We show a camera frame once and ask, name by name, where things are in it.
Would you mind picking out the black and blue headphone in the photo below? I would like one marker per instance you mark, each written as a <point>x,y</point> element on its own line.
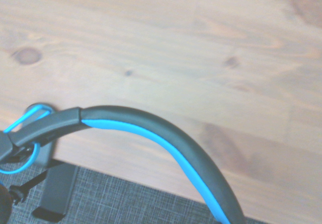
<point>151,119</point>

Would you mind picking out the grey headphone hanger clamp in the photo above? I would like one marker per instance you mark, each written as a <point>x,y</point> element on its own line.
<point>45,153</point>

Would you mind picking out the black metal table leg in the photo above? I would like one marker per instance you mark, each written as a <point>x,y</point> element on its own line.
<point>59,186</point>

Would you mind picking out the black diagonal table brace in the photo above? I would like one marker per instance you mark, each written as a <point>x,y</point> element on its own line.
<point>32,183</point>

